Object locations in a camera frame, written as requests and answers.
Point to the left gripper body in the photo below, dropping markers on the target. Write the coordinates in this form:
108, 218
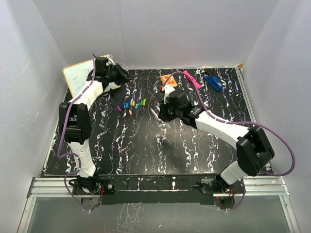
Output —
113, 74

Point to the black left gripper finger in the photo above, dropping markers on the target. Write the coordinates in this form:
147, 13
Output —
121, 71
122, 78

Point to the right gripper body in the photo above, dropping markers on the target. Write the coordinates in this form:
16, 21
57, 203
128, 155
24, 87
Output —
171, 112

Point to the salmon cap marker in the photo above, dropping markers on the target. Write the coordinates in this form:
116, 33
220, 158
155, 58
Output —
156, 116

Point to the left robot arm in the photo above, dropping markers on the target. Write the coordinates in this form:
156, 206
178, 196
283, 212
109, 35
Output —
74, 120

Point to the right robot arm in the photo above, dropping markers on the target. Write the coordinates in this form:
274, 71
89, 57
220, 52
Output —
253, 148

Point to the yellow framed whiteboard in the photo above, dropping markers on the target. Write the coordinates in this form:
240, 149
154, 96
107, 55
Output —
75, 77

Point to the blue stapler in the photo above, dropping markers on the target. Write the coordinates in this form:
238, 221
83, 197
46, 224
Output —
212, 80

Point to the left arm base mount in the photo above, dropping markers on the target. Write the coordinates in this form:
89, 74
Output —
94, 185

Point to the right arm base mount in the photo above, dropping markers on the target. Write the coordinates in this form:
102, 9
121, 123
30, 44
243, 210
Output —
214, 186

